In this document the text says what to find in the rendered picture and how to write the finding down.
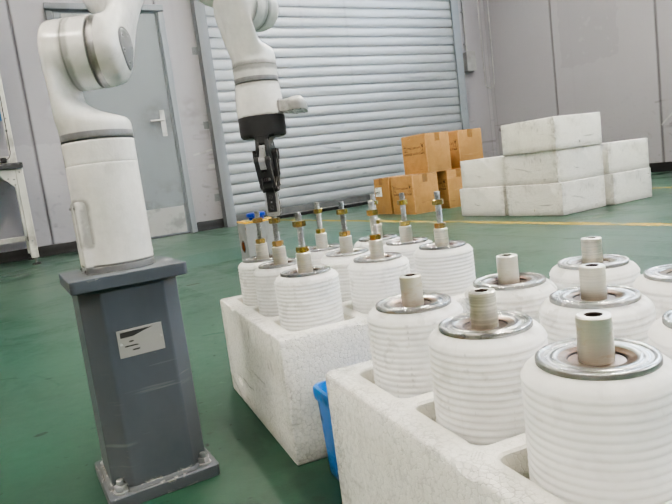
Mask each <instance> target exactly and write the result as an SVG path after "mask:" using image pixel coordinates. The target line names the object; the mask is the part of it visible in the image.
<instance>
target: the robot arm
mask: <svg viewBox="0 0 672 504"><path fill-rule="evenodd" d="M198 1H200V2H201V3H203V4H205V5H207V6H209V7H212V8H213V9H214V16H215V20H216V23H217V26H218V28H219V31H220V34H221V36H222V39H223V41H224V44H225V47H226V49H227V51H228V54H229V56H230V58H231V62H232V69H233V76H234V83H235V102H236V110H237V117H238V124H239V131H240V137H241V139H242V140H255V151H252V155H253V163H254V165H255V169H256V173H257V177H258V181H259V186H260V188H261V190H262V191H263V193H266V194H264V196H265V204H266V212H267V215H268V216H269V217H271V216H278V215H280V214H281V213H282V211H281V203H280V196H279V192H277V191H280V185H281V182H280V175H281V172H280V164H279V163H280V152H279V148H275V145H274V141H273V140H274V138H275V137H280V136H284V135H286V133H287V130H286V122H285V115H284V113H286V114H298V113H305V112H308V106H307V102H306V101H305V100H304V98H303V97H302V96H300V95H295V96H291V97H288V98H285V99H282V94H281V90H280V86H279V82H278V81H279V80H278V73H277V65H276V59H275V54H274V51H273V49H272V48H271V47H270V46H268V45H266V44H265V43H263V42H261V41H260V39H259V38H258V36H257V34H256V32H263V31H266V30H268V29H270V28H271V27H272V26H273V25H274V24H275V22H276V21H277V18H278V14H279V8H278V3H277V0H198ZM83 2H84V4H85V6H86V8H87V9H88V10H89V12H90V13H91V15H83V16H75V17H67V18H59V19H52V20H47V21H44V22H43V23H41V25H40V26H39V29H38V33H37V46H38V53H39V58H40V63H41V67H42V71H43V75H44V79H45V83H46V87H47V91H48V96H49V100H50V105H51V110H52V114H53V118H54V122H55V124H56V127H57V130H58V134H59V138H60V143H61V149H62V154H63V160H64V165H65V171H66V176H67V181H68V187H69V192H70V198H71V204H70V208H69V211H71V215H72V220H73V226H74V231H75V237H76V242H77V248H78V253H79V258H80V264H81V268H80V270H81V271H82V273H84V274H85V275H87V276H91V275H97V274H105V273H113V272H119V271H125V270H131V269H135V268H140V267H144V266H148V265H151V264H153V263H155V259H154V253H153V247H152V241H151V235H150V230H149V224H148V218H147V212H146V206H145V200H144V194H143V189H142V183H141V177H140V171H139V165H138V159H137V153H136V147H135V141H134V135H133V129H132V124H131V122H130V120H129V119H128V118H127V117H125V116H121V115H117V114H112V113H107V112H103V111H100V110H97V109H95V108H93V107H91V106H89V105H88V104H87V103H86V101H85V98H84V95H83V91H89V90H97V89H105V88H112V87H116V86H119V85H122V84H124V83H126V82H127V81H128V79H129V78H130V75H131V73H132V69H133V62H134V51H135V38H136V29H137V23H138V19H139V15H140V11H141V8H142V5H143V2H144V0H83ZM269 178H271V180H269Z"/></svg>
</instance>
